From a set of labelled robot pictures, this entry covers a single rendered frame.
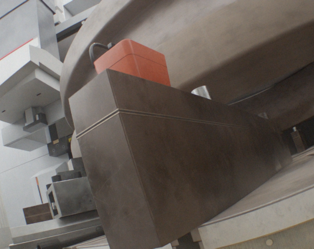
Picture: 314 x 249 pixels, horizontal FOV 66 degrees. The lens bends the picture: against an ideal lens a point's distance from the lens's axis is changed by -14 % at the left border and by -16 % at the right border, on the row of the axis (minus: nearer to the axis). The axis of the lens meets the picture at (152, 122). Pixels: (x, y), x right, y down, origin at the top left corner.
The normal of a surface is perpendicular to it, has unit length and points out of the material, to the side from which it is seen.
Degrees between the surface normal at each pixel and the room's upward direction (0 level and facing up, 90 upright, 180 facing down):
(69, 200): 90
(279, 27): 90
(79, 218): 72
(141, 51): 97
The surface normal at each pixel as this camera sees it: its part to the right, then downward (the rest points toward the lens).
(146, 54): 0.80, -0.29
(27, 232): 0.36, -0.66
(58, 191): 0.48, -0.40
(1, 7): -0.25, -0.21
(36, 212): 0.13, -0.33
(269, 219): -0.51, -0.09
